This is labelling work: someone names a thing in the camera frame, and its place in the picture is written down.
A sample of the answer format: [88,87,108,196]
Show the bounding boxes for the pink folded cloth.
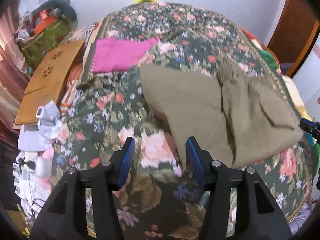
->
[92,37,159,73]

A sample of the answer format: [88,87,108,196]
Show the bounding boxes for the green storage bag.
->
[19,19,71,70]

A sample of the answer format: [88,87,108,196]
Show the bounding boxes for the grey plush toy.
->
[31,0,78,22]

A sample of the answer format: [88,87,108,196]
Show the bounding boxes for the orange box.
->
[34,9,56,35]

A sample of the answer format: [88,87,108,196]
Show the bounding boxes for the white crumpled cloth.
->
[17,100,62,152]

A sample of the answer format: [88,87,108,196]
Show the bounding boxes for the dark floral bedspread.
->
[51,2,318,240]

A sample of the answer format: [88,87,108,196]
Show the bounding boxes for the pink striped curtain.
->
[1,1,29,147]

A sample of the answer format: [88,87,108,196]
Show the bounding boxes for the wooden bedside board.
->
[15,39,85,126]

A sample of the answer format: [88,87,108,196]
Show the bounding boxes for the olive brown pants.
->
[139,60,303,168]

